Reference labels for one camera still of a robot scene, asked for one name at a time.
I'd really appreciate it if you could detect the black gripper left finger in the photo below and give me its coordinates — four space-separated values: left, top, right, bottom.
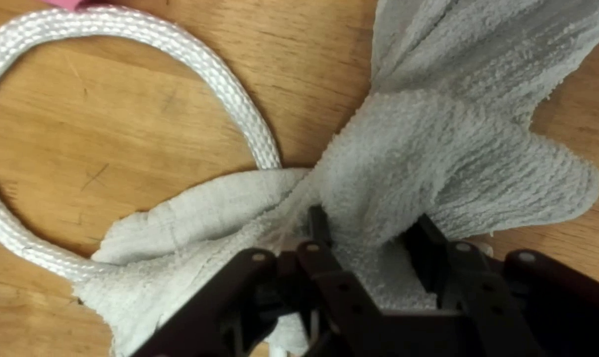
297 204 382 357

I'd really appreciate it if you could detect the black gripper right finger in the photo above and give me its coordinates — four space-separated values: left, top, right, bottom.
400 214 513 357

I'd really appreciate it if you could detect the white terry towel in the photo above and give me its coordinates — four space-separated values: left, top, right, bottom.
71 0 599 357

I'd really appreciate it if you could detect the white plate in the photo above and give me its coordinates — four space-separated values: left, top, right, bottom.
0 5 285 281

